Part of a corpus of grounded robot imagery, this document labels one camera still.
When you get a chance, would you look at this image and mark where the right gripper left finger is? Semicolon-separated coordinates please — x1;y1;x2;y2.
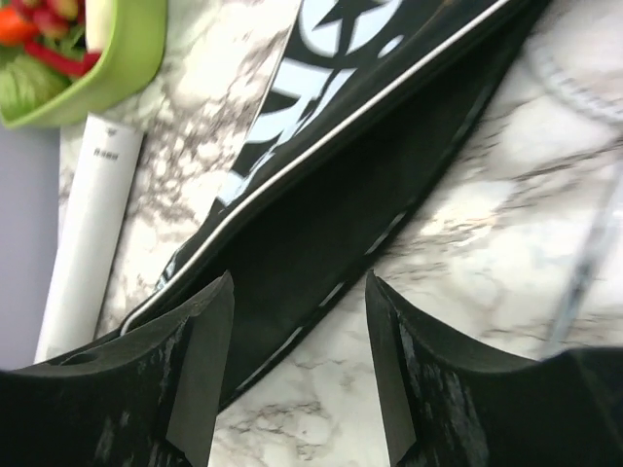
1;275;234;466

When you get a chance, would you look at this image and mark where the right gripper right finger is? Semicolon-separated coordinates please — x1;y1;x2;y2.
365;274;622;466

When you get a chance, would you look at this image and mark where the white shuttlecock tube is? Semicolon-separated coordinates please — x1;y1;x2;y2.
34;114;144;363

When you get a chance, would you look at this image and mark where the black racket cover bag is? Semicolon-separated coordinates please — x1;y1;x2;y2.
121;1;546;408

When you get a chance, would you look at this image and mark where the green toy cabbage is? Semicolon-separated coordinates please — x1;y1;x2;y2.
1;54;71;121

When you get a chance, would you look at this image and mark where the green plastic basket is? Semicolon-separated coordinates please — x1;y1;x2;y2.
1;0;167;128

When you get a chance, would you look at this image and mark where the red toy chili pepper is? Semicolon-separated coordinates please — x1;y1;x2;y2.
24;41;101;78

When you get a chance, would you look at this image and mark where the white toy radish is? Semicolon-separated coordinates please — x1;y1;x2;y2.
85;0;115;53

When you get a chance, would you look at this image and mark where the orange toy carrot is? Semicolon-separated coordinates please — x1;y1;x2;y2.
0;6;39;47

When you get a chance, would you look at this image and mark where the red toy cherry bunch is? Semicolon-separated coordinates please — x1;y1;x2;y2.
10;0;86;39

